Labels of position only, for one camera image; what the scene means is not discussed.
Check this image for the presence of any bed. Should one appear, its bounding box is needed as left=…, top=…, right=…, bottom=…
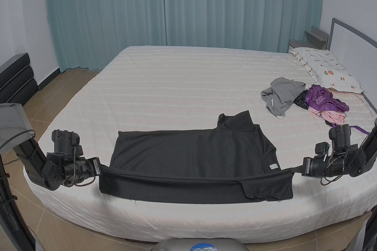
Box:
left=24, top=17, right=377, bottom=244

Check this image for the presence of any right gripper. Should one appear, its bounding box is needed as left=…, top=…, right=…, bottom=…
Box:
left=302, top=156, right=327, bottom=178

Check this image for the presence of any black shiny garment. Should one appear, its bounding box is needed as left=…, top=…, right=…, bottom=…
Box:
left=294, top=91, right=310, bottom=111

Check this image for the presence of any grey garment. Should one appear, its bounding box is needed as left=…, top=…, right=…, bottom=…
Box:
left=261, top=77, right=307, bottom=120

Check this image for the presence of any pink garment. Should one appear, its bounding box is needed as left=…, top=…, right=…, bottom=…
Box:
left=308, top=109, right=347, bottom=127

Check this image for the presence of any black cable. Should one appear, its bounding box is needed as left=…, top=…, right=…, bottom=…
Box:
left=70, top=176, right=98, bottom=187
left=320, top=176, right=340, bottom=186
left=0, top=129, right=36, bottom=154

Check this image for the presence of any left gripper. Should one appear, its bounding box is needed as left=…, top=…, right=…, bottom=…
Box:
left=84, top=157, right=104, bottom=181

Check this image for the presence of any black chest of drawers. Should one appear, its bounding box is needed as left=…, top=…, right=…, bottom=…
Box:
left=0, top=53, right=39, bottom=111

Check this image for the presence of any black long-sleeved top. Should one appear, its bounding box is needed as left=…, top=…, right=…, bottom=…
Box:
left=99, top=110, right=295, bottom=205

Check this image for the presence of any purple garment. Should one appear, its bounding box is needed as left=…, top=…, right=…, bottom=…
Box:
left=305, top=84, right=371, bottom=135

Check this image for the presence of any grey bedside table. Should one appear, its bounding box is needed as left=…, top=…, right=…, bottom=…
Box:
left=289, top=26, right=329, bottom=51

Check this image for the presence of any white printed pillow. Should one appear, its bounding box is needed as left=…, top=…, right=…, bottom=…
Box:
left=289, top=47, right=363, bottom=94

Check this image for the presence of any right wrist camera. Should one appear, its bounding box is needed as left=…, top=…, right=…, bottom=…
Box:
left=315, top=142, right=330, bottom=160

